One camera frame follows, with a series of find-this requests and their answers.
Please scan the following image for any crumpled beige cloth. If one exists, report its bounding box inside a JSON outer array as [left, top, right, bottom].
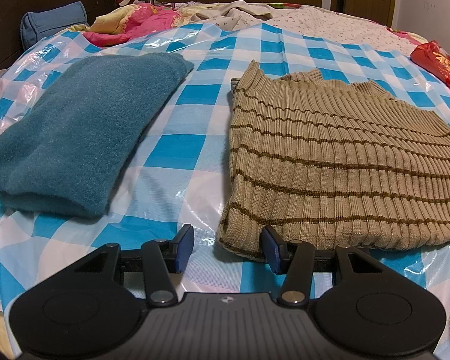
[[193, 0, 287, 33]]

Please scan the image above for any blue pillow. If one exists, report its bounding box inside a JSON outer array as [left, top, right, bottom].
[[20, 1, 90, 50]]

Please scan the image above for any pink floral quilt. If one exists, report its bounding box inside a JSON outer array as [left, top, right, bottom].
[[83, 2, 184, 47]]

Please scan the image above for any blue white checkered plastic sheet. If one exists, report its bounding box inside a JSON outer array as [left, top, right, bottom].
[[0, 22, 450, 310]]

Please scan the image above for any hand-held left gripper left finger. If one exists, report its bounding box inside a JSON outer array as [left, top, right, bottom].
[[73, 224, 196, 306]]

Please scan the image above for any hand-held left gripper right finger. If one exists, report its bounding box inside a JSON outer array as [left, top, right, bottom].
[[260, 225, 384, 306]]

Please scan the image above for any beige brown-striped ribbed sweater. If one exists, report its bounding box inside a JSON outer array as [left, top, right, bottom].
[[217, 60, 450, 262]]

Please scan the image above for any white floral bedsheet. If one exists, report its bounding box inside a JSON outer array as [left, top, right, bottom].
[[268, 5, 426, 52]]

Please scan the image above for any folded teal fleece sweater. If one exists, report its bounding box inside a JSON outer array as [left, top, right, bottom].
[[0, 53, 195, 218]]

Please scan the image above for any red gold-printed bag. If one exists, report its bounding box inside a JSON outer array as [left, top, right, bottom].
[[410, 40, 450, 101]]

